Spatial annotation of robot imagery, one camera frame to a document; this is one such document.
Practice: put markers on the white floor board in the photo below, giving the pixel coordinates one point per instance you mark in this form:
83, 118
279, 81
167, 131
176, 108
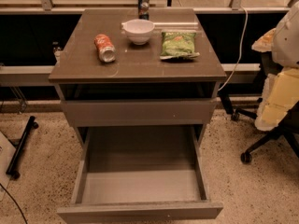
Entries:
7, 151

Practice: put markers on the black office chair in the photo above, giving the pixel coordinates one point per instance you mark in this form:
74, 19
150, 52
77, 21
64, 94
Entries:
288, 127

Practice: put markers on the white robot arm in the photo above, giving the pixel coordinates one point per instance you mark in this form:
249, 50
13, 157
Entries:
285, 44

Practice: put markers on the white ceramic bowl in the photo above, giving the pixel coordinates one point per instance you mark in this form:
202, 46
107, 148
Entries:
138, 31

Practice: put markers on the open grey middle drawer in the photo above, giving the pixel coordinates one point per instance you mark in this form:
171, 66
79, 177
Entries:
138, 173

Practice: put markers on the closed grey top drawer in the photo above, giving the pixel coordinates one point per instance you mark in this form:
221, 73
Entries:
138, 113

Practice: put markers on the orange soda can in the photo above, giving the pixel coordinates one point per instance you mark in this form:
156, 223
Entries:
105, 48

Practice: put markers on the green jalapeno chip bag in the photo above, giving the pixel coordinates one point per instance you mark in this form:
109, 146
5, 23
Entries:
178, 44

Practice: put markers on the dark upright soda can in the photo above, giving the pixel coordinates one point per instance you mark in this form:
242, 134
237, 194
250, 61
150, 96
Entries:
143, 9

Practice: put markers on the black wheeled stand base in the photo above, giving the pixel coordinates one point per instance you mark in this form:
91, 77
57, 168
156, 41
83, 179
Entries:
12, 167

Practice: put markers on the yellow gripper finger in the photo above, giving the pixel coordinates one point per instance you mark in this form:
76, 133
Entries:
264, 43
280, 94

